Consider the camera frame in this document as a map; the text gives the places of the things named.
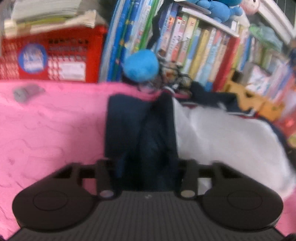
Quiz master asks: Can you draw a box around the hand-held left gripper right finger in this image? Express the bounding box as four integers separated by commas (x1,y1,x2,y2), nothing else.
178,159,243,200

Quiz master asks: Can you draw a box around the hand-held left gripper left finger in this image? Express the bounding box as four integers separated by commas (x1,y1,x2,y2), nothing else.
54,159,116,200

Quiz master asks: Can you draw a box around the white navy red jacket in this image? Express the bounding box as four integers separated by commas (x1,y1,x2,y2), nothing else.
105,81,296,200

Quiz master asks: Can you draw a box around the small bicycle model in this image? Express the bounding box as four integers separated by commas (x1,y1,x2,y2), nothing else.
159,61,192,93

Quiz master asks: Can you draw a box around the wooden drawer organizer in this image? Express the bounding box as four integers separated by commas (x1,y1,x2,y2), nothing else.
223,79,285,121

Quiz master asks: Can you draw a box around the small grey object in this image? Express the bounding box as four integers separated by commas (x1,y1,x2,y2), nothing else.
13,84,45,102

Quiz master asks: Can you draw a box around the small blue plush toy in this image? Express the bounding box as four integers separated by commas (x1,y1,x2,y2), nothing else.
124,49,160,82

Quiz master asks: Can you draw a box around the white printed box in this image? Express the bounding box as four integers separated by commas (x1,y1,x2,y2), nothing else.
245,65,273,93

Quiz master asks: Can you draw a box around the red plastic crate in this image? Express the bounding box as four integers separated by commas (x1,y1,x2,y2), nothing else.
0,24,109,82

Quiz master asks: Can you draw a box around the row of colourful books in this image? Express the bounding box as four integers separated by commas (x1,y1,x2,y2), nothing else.
99,0,296,105

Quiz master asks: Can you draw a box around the white shelf board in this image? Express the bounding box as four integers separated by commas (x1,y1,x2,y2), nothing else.
180,7,240,37

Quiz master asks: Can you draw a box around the blue cat plush toy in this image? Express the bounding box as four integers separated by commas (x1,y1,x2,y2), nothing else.
185,0,243,24

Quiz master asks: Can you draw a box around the stack of papers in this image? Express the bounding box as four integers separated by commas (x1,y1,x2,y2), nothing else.
3,0,104,39

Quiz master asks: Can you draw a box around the pink rabbit plush toy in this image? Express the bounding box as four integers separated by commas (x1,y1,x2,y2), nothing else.
239,0,259,15

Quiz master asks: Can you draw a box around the white window frame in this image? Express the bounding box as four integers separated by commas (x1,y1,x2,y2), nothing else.
257,0,296,44

